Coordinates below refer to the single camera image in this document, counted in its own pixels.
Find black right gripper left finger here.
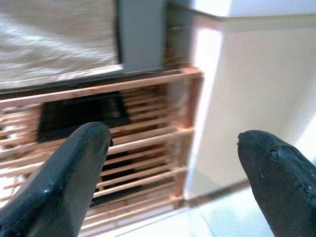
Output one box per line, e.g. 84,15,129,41
0,122,114,237

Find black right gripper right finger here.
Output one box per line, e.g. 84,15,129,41
237,129,316,237

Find mini fridge door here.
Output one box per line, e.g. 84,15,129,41
0,0,123,84

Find mini fridge body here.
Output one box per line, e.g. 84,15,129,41
118,0,168,74

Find black flat box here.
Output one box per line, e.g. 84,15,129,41
37,92,130,143

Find wooden slatted rack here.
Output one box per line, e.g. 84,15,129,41
0,68,204,234

